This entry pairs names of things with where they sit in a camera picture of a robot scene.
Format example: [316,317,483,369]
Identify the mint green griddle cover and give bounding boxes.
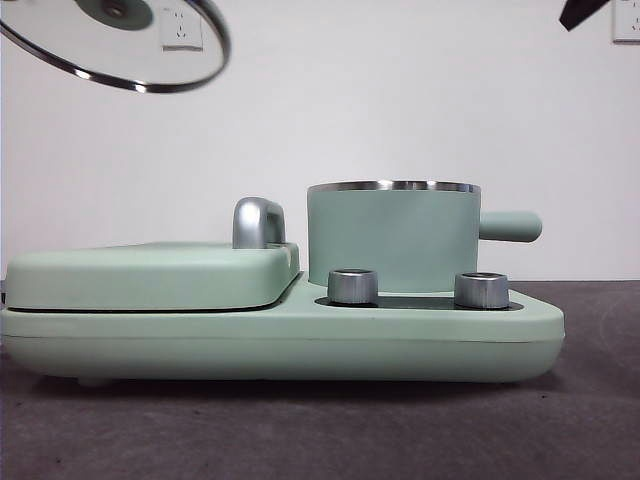
[5,197,303,312]

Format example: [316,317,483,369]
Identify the glass lid with green knob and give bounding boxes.
[0,0,232,95]

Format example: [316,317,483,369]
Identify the silver control knob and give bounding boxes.
[453,272,511,308]
[327,268,381,305]

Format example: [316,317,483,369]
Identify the mint green handled steamer pot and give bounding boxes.
[305,179,544,296]

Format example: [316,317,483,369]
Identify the mint green breakfast machine base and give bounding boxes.
[0,294,567,389]

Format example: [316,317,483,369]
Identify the white wall socket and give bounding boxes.
[612,0,640,45]
[159,7,205,53]

